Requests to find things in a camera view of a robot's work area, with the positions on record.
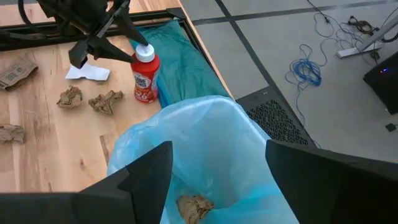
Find thin grey floor cable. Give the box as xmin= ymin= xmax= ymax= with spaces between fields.
xmin=313 ymin=12 xmax=366 ymax=65

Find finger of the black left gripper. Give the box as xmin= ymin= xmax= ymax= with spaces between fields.
xmin=68 ymin=36 xmax=136 ymax=70
xmin=114 ymin=5 xmax=149 ymax=47

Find brown cardboard cup sleeve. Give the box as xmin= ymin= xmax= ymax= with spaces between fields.
xmin=0 ymin=55 xmax=39 ymax=91

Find red drink bottle white cap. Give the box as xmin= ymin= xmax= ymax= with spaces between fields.
xmin=130 ymin=43 xmax=161 ymax=104

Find black cable bundle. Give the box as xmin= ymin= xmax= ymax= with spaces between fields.
xmin=347 ymin=15 xmax=380 ymax=35

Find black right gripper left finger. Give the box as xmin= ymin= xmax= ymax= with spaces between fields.
xmin=0 ymin=141 xmax=174 ymax=224

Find white paper slip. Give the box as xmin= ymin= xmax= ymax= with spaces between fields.
xmin=65 ymin=63 xmax=111 ymax=82

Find brown paper ball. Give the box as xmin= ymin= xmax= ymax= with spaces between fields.
xmin=56 ymin=85 xmax=83 ymax=109
xmin=88 ymin=90 xmax=124 ymax=116
xmin=176 ymin=194 xmax=215 ymax=224
xmin=0 ymin=123 xmax=25 ymax=144

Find black left wrist camera cable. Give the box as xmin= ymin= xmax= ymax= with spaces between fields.
xmin=17 ymin=0 xmax=37 ymax=27

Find teal cloth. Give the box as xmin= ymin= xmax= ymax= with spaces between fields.
xmin=130 ymin=20 xmax=231 ymax=108

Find blue coiled cable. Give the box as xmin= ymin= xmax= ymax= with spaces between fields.
xmin=285 ymin=44 xmax=327 ymax=125

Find black perforated computer case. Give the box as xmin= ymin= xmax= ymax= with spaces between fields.
xmin=236 ymin=86 xmax=317 ymax=147

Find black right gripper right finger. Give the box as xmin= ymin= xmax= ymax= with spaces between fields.
xmin=266 ymin=139 xmax=398 ymax=224

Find black computer tower blue lights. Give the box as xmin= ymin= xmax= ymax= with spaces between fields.
xmin=363 ymin=51 xmax=398 ymax=115

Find white power strip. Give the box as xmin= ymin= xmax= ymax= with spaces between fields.
xmin=336 ymin=15 xmax=398 ymax=59

